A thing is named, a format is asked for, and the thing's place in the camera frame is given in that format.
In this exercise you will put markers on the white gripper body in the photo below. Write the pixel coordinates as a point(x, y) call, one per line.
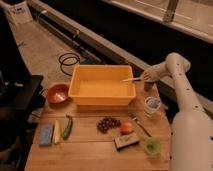
point(149, 75)

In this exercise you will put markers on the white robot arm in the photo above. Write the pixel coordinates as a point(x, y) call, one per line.
point(192, 128)

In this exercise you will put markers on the clear glass cup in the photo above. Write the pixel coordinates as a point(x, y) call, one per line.
point(151, 105)

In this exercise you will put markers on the green plastic cup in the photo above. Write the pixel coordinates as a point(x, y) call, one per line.
point(152, 146)

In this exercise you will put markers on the metal fork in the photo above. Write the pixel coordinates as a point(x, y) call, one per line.
point(136, 120)

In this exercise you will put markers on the peach fruit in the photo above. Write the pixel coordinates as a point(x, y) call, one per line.
point(126, 128)

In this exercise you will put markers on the yellow plastic tub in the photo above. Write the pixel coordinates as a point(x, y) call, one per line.
point(102, 85)

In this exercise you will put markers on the bunch of dark grapes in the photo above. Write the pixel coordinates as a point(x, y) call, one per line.
point(108, 123)

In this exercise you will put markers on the black eraser block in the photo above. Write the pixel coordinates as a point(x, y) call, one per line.
point(125, 141)

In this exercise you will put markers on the orange bowl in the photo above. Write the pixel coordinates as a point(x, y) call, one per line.
point(57, 93)

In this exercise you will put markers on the green cucumber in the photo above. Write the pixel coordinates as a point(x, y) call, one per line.
point(68, 128)

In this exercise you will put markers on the yellow corn cob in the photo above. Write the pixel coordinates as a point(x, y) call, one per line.
point(57, 132)

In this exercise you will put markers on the blue sponge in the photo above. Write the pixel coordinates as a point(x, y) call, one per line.
point(46, 133)

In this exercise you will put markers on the white box on floor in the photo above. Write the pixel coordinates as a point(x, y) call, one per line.
point(18, 14)

